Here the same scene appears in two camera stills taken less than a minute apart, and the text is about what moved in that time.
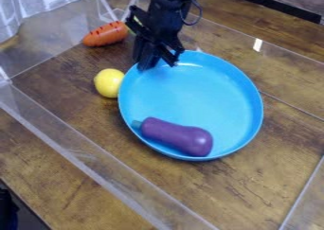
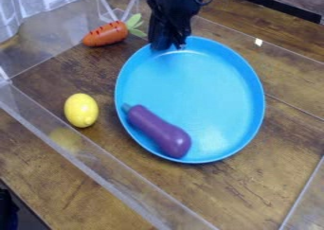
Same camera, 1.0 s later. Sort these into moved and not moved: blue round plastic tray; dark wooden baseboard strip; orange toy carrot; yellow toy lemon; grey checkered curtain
Moved: yellow toy lemon; blue round plastic tray
Not moved: grey checkered curtain; dark wooden baseboard strip; orange toy carrot
